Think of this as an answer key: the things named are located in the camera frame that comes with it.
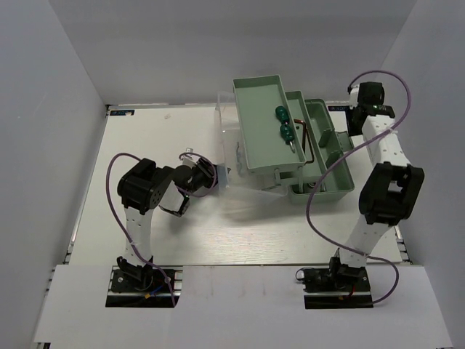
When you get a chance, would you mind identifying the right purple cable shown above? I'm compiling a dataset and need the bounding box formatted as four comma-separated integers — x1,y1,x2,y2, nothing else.
305,69,414,302

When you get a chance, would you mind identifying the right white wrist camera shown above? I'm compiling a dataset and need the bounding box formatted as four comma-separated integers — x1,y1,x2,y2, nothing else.
347,84,360,110

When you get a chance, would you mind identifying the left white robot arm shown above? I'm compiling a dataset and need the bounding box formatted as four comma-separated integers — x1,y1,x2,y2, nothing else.
117,153,218,290

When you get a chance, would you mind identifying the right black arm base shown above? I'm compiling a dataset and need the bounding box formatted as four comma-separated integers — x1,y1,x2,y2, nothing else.
295,257,373,310

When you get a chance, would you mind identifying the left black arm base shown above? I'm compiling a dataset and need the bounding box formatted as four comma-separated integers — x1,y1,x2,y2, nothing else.
105,256,182,308

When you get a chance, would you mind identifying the clear toolbox lid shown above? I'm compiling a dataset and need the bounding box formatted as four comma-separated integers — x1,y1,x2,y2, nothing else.
215,92,288,204

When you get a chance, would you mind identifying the purple cable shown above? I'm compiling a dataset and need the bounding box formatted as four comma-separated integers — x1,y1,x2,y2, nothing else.
305,69,414,302
105,152,219,308

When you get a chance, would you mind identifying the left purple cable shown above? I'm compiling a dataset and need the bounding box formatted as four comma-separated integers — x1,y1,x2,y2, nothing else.
105,152,219,308

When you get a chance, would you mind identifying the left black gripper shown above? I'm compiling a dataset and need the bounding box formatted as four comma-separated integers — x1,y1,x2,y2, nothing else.
186,156,233,196

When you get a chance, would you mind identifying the large silver ratchet wrench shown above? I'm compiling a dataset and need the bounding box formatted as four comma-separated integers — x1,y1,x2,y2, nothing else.
304,182,327,192

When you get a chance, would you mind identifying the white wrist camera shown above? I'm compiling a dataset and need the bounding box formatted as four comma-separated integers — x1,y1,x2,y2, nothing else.
179,148,201,168
347,84,360,110

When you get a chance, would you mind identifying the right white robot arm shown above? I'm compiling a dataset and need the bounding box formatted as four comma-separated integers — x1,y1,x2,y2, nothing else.
328,82,424,290

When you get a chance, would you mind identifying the green plastic toolbox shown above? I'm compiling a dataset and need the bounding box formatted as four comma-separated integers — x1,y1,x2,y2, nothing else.
230,75,355,204

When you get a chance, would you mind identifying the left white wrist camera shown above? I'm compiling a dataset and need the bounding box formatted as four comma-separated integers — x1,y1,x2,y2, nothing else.
179,148,201,168

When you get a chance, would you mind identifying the green stubby screwdriver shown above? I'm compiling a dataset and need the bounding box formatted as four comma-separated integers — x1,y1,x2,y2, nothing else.
280,124,296,153
275,105,290,124

